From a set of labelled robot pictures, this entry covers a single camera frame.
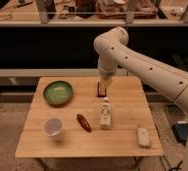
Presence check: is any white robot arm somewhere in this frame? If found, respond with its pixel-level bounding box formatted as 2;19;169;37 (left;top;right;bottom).
93;27;188;171

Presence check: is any brown chocolate bar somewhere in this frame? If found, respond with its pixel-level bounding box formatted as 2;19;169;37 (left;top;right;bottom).
97;83;107;97

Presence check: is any white squeeze bottle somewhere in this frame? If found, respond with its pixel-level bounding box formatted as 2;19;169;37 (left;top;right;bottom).
100;97;111;129

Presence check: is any red chili pepper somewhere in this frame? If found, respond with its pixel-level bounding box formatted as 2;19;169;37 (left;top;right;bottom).
77;114;92;132

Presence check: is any green bowl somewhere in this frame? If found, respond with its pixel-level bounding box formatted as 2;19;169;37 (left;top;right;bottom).
43;80;74;106

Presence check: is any wooden table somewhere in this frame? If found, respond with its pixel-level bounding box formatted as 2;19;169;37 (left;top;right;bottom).
15;76;163;158

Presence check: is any white sponge block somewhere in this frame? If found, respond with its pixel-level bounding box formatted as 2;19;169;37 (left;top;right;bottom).
137;128;150;148

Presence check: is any translucent plastic cup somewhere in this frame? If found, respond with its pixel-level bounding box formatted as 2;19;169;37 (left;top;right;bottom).
43;118;63;141

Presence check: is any blue control box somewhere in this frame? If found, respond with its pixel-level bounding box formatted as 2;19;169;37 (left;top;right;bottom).
172;123;188;145

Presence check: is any long workbench shelf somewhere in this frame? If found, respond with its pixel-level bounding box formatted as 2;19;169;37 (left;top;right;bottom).
0;0;188;27

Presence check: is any black cable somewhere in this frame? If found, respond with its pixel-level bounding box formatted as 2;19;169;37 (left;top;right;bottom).
160;154;185;171

